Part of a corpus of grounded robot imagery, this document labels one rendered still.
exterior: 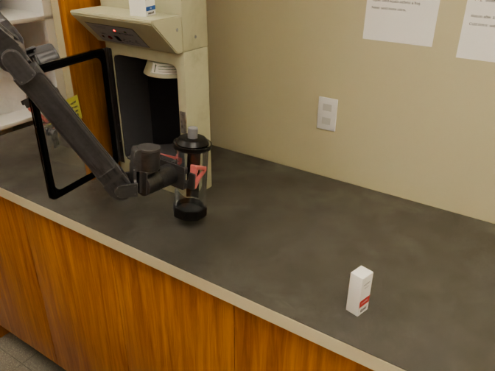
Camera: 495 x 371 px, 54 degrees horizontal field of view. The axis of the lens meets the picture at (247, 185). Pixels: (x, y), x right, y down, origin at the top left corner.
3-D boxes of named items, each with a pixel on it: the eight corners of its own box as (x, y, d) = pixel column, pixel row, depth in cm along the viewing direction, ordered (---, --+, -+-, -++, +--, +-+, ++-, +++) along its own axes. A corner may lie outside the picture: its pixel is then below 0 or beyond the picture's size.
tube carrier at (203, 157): (187, 197, 152) (189, 132, 143) (215, 208, 147) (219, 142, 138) (163, 210, 144) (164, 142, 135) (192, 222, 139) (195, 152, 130)
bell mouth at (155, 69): (169, 62, 167) (168, 45, 164) (211, 69, 158) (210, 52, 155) (131, 73, 153) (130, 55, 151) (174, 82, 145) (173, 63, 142)
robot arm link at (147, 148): (108, 184, 127) (115, 199, 120) (107, 142, 122) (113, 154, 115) (154, 180, 131) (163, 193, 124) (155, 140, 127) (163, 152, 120)
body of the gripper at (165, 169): (160, 155, 135) (141, 163, 129) (188, 165, 130) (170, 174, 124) (160, 177, 137) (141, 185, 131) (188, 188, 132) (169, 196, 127)
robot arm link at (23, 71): (-7, 49, 104) (-8, 59, 95) (16, 34, 105) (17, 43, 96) (112, 191, 128) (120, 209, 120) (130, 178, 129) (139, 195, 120)
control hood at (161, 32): (104, 39, 153) (99, 5, 148) (184, 52, 137) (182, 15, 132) (74, 45, 144) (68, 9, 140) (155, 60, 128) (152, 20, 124)
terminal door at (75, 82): (118, 163, 170) (104, 47, 152) (51, 202, 146) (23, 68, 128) (117, 163, 171) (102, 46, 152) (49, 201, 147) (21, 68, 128)
